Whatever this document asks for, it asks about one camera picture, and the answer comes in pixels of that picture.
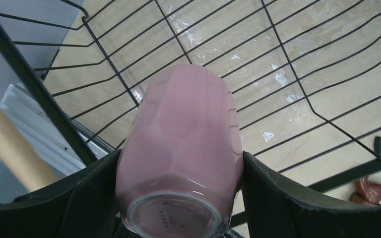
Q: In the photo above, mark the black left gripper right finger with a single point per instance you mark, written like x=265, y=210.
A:
x=278, y=207

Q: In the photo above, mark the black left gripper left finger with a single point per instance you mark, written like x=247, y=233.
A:
x=81, y=205

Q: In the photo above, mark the pink faceted ceramic cup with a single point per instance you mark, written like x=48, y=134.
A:
x=181, y=166

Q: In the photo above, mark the aluminium frame rail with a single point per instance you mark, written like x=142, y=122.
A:
x=36, y=127

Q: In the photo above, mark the black wire dish rack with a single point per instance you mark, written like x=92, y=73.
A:
x=305, y=75

